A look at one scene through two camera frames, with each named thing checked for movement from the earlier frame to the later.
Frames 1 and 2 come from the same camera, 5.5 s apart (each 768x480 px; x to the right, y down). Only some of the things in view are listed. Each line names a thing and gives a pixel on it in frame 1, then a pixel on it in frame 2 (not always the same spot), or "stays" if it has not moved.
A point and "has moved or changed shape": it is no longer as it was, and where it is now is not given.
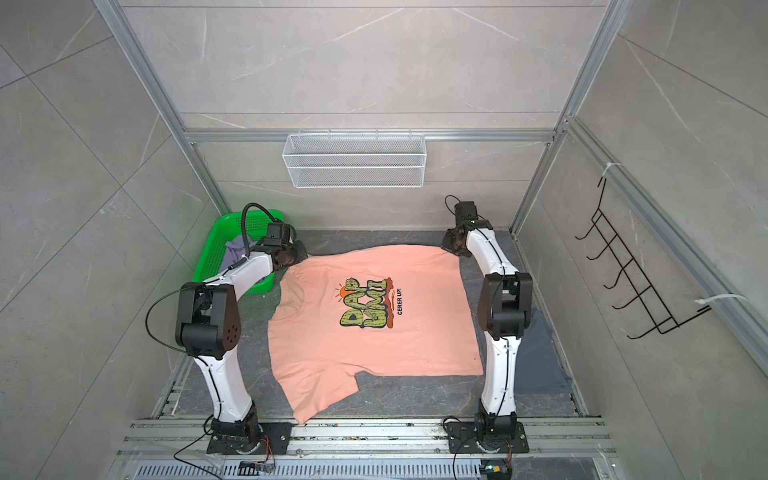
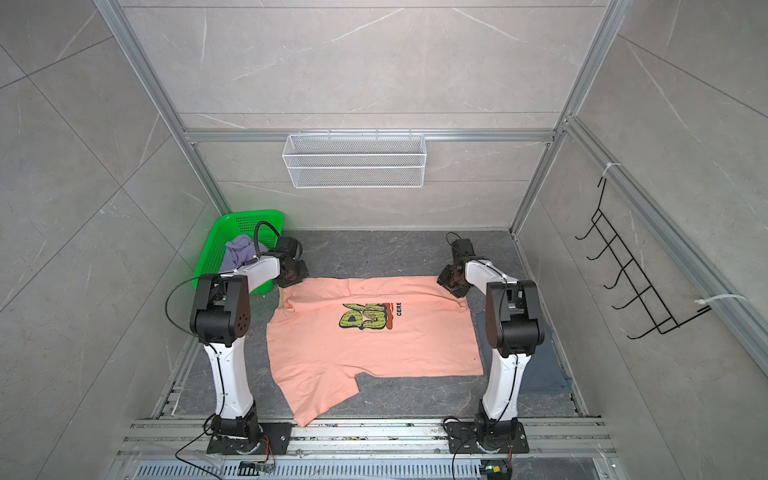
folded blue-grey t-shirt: [539, 365] stays
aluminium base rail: [364, 450] stays
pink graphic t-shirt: [374, 311] has moved or changed shape
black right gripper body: [451, 244] -> [448, 277]
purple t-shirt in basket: [235, 250] stays
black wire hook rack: [647, 296] stays
